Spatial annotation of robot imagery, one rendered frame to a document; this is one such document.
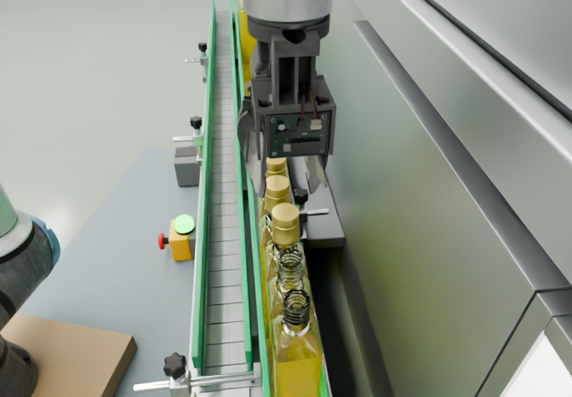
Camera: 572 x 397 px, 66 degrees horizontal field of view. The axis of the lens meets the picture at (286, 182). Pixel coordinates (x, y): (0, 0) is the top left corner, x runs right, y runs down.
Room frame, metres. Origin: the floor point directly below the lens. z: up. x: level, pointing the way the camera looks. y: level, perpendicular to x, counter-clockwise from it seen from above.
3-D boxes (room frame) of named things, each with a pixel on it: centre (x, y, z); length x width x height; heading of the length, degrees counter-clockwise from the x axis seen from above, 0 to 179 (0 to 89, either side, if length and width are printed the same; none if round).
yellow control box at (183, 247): (0.71, 0.23, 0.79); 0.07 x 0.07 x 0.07; 7
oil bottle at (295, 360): (0.28, -0.01, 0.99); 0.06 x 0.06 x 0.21; 7
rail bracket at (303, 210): (0.62, -0.05, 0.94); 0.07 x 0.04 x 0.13; 97
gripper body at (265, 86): (0.37, 0.00, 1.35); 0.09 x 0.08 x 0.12; 7
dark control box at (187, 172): (0.99, 0.27, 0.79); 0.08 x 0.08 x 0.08; 7
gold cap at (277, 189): (0.46, 0.01, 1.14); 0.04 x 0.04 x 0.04
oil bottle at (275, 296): (0.34, -0.01, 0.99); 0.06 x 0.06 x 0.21; 6
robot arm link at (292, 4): (0.38, 0.00, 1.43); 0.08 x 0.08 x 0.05
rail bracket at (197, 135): (0.88, 0.23, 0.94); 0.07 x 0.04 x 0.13; 97
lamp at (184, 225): (0.71, 0.23, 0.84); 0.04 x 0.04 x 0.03
